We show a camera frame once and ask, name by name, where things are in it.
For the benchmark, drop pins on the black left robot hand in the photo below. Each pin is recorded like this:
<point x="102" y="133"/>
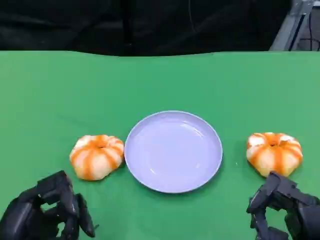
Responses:
<point x="22" y="212"/>

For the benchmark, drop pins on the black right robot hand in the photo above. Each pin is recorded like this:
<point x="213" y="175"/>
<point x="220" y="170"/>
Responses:
<point x="305" y="215"/>

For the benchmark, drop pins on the orange and white bread roll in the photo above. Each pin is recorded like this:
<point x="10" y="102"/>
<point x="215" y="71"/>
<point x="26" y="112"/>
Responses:
<point x="96" y="157"/>
<point x="273" y="156"/>

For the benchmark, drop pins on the lilac plate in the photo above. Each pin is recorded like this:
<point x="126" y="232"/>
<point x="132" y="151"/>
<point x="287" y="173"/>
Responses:
<point x="172" y="152"/>

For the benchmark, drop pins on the green table cloth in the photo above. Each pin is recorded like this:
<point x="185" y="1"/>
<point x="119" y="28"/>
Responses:
<point x="160" y="85"/>

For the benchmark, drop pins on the black backdrop curtain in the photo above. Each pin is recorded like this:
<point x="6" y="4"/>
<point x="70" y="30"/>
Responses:
<point x="100" y="25"/>

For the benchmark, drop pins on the aluminium frame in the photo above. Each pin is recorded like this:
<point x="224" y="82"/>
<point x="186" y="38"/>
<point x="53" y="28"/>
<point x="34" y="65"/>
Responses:
<point x="287" y="27"/>

